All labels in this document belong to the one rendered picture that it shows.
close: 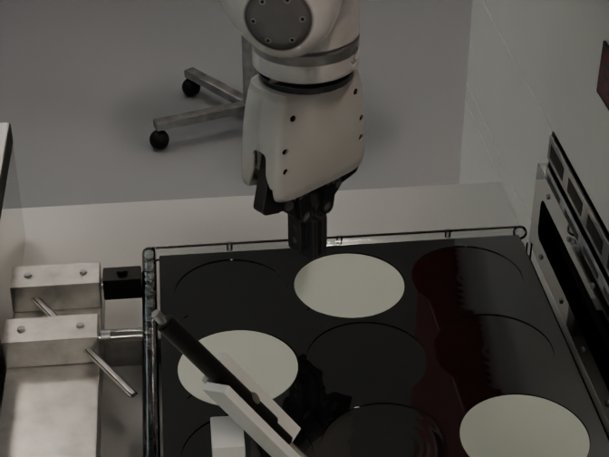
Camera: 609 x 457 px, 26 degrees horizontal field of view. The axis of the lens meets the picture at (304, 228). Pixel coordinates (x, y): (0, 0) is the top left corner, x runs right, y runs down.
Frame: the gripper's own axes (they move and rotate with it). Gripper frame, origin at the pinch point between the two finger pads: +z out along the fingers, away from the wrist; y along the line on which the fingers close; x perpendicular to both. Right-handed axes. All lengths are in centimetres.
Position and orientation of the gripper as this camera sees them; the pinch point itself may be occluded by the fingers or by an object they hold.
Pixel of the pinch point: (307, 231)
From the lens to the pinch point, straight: 112.1
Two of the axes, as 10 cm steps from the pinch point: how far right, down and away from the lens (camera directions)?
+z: 0.1, 8.4, 5.5
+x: 6.7, 4.0, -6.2
